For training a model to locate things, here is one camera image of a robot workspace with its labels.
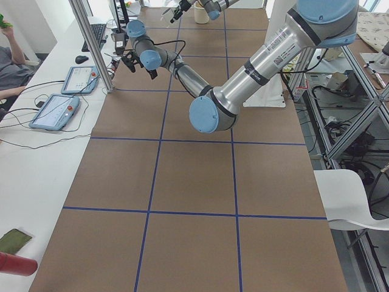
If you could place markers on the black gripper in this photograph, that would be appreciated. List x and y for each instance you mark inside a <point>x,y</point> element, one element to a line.
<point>183,5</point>
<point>135,61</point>

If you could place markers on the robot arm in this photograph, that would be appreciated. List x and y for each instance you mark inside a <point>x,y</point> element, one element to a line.
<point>212,8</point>
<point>308,24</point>

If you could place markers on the black keyboard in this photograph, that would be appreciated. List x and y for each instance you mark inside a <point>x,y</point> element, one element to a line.
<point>98,31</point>

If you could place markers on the upper blue teach pendant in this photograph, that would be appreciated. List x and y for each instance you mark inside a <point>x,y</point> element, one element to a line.
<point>80,80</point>

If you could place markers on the blue teach pendant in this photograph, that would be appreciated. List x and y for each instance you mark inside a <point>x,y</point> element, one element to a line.
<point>80,80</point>
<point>55,113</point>

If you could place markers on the black computer mouse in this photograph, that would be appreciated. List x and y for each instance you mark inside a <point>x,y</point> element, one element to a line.
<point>81,59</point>

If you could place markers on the lower blue teach pendant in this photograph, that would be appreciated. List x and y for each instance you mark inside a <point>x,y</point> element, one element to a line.
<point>55,113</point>

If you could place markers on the seated person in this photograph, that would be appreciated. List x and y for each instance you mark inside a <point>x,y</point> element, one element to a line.
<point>15,75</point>

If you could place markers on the green cloth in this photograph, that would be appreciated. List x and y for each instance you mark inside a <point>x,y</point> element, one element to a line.
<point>13,241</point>

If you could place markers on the white chair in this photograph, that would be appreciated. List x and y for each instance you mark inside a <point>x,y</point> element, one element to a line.
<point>345,201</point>

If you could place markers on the red cylinder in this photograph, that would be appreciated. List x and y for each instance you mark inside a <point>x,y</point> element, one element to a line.
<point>16,265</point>

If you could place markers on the aluminium frame post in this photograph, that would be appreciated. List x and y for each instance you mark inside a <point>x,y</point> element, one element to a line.
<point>83,23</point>

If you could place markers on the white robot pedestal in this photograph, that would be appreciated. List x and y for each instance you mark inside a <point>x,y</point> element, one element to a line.
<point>271,95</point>

